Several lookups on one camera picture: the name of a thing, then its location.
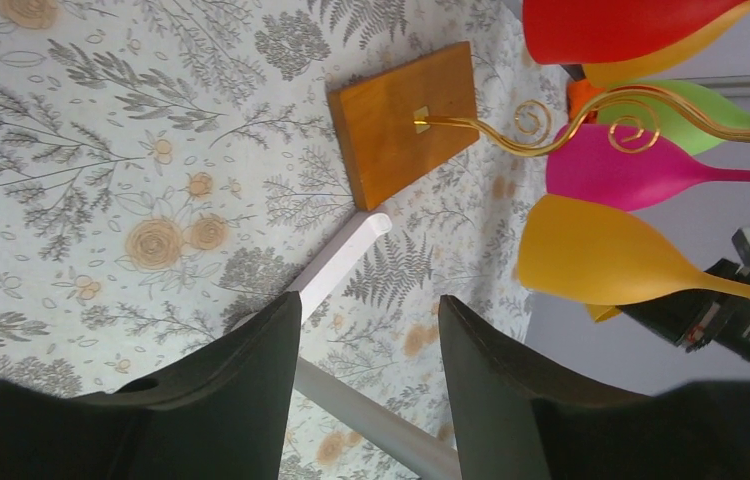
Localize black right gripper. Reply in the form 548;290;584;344
619;289;750;363

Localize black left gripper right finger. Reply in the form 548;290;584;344
438;295;750;479

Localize wooden rack base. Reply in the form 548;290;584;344
327;41;479;211

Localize orange crumpled cloth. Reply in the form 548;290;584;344
567;79;606;122

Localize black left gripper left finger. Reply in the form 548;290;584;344
0;292;302;479

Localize yellow wine glass rear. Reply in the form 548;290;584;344
583;1;750;87

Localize red wine glass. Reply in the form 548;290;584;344
522;0;750;64

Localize green wine glass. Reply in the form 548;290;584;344
596;79;750;156

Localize white clothes stand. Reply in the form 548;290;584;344
291;212;461;479

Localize yellow wine glass front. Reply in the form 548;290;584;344
513;194;750;306

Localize pink wine glass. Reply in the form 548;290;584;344
545;124;750;211

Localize yellow wine glass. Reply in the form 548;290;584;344
583;1;750;87
513;194;750;306

